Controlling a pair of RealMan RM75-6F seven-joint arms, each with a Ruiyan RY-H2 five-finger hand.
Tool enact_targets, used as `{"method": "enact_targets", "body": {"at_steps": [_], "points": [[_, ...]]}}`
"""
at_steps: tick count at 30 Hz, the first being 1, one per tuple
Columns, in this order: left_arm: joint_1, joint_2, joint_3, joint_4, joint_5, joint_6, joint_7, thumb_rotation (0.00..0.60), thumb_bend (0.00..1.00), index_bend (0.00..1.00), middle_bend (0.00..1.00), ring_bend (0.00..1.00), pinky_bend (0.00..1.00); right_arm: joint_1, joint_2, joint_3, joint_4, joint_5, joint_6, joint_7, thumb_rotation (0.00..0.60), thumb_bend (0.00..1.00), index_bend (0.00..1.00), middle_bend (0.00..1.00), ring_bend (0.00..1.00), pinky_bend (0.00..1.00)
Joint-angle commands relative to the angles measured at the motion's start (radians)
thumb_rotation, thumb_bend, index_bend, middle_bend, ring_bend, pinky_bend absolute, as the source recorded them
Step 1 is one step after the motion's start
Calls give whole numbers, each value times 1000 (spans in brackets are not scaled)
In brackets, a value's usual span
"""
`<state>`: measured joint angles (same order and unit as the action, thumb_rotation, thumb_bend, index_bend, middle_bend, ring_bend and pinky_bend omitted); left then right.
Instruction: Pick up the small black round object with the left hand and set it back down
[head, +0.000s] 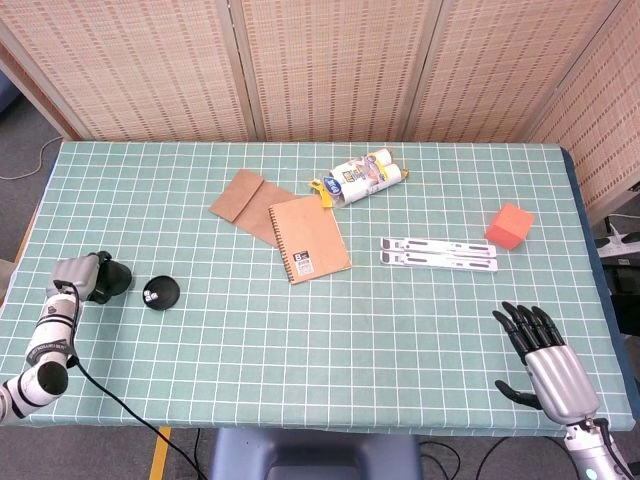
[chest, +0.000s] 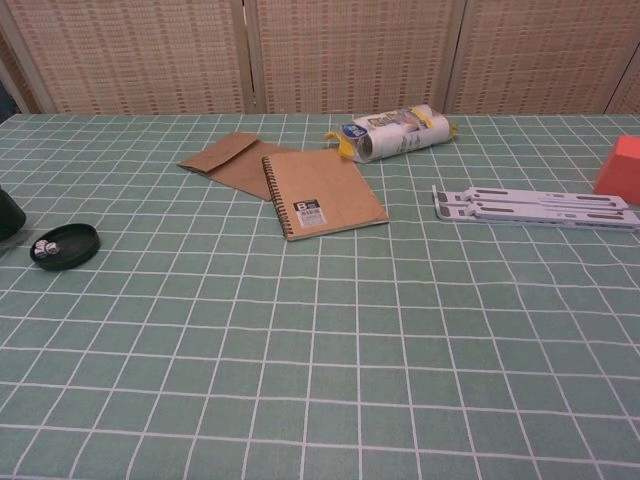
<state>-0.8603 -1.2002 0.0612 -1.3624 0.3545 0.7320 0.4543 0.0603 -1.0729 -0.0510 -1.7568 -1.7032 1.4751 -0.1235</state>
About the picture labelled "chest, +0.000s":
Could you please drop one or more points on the black dice cup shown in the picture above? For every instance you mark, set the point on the black dice cup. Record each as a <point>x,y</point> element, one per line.
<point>11,212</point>

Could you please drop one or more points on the dark green round tray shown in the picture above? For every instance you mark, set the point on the dark green round tray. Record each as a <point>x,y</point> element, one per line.
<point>75,247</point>

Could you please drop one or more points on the kraft spiral notebook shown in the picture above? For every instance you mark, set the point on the kraft spiral notebook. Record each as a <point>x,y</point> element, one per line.
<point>327,195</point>

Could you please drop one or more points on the green checked tablecloth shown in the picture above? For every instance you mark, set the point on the green checked tablecloth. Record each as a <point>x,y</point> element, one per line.
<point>320,350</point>

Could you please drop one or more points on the pack of white rolls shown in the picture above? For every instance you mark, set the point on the pack of white rolls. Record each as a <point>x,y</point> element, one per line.
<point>390,135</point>

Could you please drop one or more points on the brown paper envelope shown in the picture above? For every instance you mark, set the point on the brown paper envelope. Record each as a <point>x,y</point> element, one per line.
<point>225,155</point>

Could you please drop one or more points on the bamboo folding screen panel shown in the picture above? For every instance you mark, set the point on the bamboo folding screen panel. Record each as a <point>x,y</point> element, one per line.
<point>350,55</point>
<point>140,55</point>
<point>627,95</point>
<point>545,55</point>
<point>20,75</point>

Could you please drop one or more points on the white folding laptop stand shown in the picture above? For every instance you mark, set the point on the white folding laptop stand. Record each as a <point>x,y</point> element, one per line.
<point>525,206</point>

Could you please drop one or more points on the white die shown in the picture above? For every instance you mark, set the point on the white die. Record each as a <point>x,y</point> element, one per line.
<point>41,249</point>
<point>54,247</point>

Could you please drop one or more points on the orange cube box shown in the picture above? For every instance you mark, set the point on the orange cube box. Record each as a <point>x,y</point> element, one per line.
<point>622,170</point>

